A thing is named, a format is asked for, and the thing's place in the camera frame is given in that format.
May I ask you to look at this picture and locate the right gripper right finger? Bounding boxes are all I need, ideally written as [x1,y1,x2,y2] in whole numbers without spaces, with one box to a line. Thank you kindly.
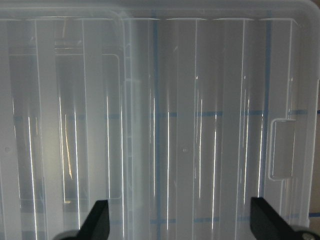
[249,197,320,240]

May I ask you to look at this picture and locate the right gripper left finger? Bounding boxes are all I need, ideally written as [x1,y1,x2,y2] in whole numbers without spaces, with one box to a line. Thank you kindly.
[54,199,110,240]

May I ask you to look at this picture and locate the clear plastic box lid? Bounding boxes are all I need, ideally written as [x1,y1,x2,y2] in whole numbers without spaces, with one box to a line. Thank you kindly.
[0,0,320,240]

